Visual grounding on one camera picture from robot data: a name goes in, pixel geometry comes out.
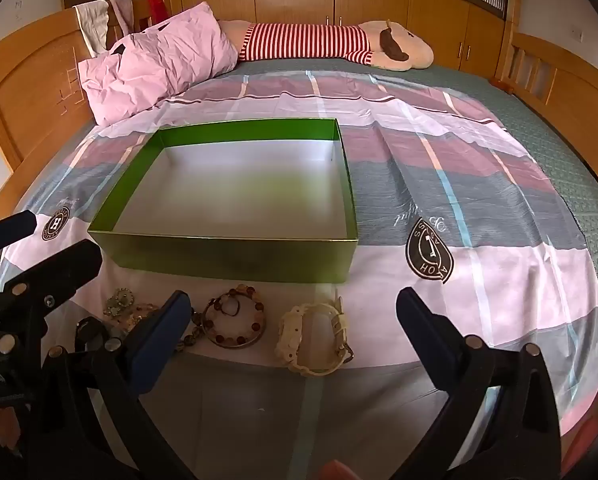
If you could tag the wooden footboard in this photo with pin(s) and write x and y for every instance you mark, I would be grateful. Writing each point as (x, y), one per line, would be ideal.
(579, 90)

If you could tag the plaid bed sheet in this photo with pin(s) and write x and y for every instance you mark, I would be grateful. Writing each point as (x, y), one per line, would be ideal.
(479, 185)

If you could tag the white garment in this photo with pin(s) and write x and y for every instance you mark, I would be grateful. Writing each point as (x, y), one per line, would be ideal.
(94, 25)

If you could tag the cream plastic wristwatch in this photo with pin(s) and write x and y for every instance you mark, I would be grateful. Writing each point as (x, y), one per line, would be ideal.
(291, 332)

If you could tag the green cardboard box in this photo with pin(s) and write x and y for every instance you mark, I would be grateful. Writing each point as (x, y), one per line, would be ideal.
(219, 260)

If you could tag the red bag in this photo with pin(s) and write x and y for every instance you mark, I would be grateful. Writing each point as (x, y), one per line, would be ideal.
(156, 10)

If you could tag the wooden headboard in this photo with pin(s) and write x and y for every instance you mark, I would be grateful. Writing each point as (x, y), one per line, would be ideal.
(24, 70)

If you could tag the pink towel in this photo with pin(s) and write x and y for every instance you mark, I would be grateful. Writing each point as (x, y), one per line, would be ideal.
(124, 10)

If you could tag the pink pillow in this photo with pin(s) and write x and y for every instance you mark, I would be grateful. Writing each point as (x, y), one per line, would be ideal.
(154, 60)

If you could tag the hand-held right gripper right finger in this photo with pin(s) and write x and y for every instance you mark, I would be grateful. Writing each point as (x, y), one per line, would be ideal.
(419, 325)

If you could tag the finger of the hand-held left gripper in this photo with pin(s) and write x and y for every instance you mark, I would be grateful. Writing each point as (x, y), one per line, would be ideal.
(14, 227)
(74, 265)

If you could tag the striped plush toy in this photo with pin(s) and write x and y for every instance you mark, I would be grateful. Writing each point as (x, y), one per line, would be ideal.
(304, 40)

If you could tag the black band wristwatch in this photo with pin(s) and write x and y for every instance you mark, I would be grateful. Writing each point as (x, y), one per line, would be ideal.
(90, 332)

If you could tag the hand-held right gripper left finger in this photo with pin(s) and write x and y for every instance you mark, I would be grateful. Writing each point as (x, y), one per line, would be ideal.
(161, 340)

